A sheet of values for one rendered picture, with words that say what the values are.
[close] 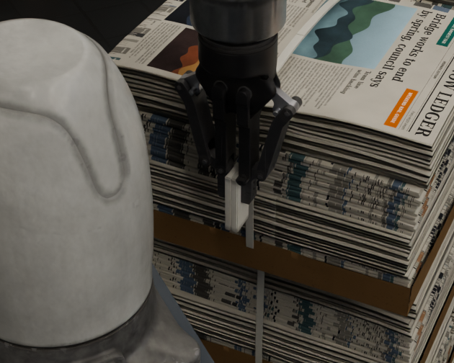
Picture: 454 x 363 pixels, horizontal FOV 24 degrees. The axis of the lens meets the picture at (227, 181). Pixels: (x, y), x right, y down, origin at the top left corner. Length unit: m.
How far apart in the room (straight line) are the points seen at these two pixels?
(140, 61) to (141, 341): 0.38
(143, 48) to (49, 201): 0.46
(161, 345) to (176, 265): 0.47
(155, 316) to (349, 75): 0.38
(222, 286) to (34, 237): 0.60
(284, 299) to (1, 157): 0.63
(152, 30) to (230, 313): 0.37
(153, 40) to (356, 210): 0.29
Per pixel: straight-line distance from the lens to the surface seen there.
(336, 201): 1.10
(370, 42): 1.18
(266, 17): 0.94
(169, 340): 0.86
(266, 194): 1.13
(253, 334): 1.33
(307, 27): 1.18
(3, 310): 0.80
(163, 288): 0.94
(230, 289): 1.30
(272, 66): 0.99
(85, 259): 0.76
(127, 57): 1.14
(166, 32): 1.19
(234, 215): 1.09
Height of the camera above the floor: 1.64
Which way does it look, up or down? 37 degrees down
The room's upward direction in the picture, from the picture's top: straight up
